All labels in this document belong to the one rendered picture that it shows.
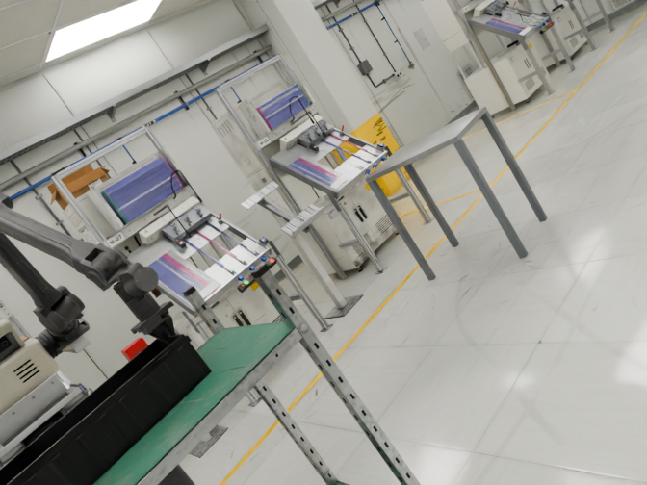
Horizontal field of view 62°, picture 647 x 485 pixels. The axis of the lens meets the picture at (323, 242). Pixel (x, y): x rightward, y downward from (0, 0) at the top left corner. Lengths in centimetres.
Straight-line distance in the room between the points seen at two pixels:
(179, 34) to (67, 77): 133
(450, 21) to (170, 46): 334
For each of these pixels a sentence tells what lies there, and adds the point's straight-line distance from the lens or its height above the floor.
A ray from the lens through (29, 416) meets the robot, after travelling 178.
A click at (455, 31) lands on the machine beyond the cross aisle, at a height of 119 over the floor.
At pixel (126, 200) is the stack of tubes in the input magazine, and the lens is 388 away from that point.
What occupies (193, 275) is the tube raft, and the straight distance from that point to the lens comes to 360.
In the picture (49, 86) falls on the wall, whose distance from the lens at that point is 571.
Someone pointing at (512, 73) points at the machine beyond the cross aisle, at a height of 41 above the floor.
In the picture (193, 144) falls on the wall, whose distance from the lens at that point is 589.
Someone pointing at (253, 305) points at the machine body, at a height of 42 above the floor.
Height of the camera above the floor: 131
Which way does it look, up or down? 12 degrees down
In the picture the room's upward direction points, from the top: 34 degrees counter-clockwise
